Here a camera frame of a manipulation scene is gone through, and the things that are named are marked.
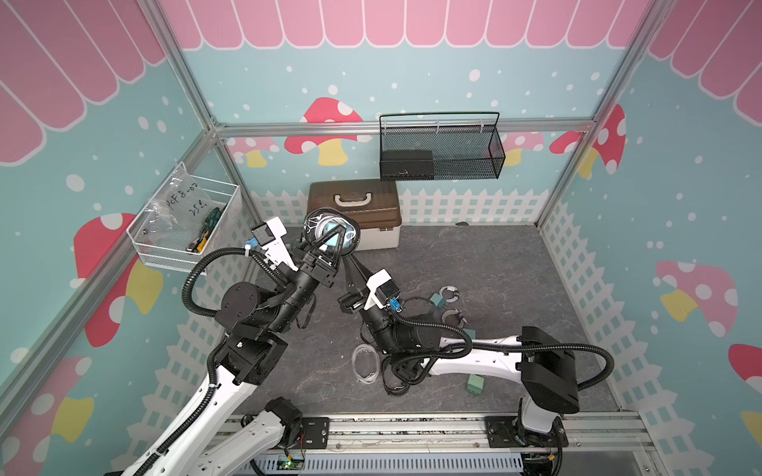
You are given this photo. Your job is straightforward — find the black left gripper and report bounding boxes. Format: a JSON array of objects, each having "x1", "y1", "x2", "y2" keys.
[{"x1": 267, "y1": 225, "x2": 347, "y2": 334}]

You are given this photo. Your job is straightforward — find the teal charger cube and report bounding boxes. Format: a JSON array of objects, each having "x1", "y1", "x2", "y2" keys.
[{"x1": 429, "y1": 294, "x2": 446, "y2": 309}]

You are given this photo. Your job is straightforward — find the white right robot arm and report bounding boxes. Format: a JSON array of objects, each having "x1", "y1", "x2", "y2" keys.
[{"x1": 323, "y1": 225, "x2": 615, "y2": 446}]

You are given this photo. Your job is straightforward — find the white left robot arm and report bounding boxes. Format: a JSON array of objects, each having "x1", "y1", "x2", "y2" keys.
[{"x1": 124, "y1": 215, "x2": 360, "y2": 475}]

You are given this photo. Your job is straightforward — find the brown lid storage box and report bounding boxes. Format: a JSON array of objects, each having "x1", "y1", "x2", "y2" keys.
[{"x1": 308, "y1": 178, "x2": 402, "y2": 251}]

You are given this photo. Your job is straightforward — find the black box in basket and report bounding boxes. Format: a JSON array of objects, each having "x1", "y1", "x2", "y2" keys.
[{"x1": 379, "y1": 150, "x2": 435, "y2": 180}]

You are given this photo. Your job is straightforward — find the clear labelled plastic bag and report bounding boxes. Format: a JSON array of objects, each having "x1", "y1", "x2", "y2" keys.
[{"x1": 141, "y1": 167, "x2": 214, "y2": 241}]

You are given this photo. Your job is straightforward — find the green charger cube lower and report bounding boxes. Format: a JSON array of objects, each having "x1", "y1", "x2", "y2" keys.
[{"x1": 466, "y1": 375, "x2": 485, "y2": 396}]

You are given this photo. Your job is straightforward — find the green handled tool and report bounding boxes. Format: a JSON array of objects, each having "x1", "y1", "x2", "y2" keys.
[{"x1": 186, "y1": 207, "x2": 223, "y2": 253}]

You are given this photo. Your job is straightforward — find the black wire mesh basket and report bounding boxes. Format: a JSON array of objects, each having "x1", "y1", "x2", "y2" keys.
[{"x1": 378, "y1": 111, "x2": 506, "y2": 180}]

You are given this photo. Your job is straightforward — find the white wire wall basket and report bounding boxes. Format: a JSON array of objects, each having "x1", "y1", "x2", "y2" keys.
[{"x1": 127, "y1": 164, "x2": 247, "y2": 272}]

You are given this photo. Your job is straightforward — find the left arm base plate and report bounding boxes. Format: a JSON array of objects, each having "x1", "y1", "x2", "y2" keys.
[{"x1": 280, "y1": 418, "x2": 331, "y2": 451}]

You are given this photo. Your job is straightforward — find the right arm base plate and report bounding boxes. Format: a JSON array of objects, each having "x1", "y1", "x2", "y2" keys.
[{"x1": 484, "y1": 414, "x2": 569, "y2": 448}]

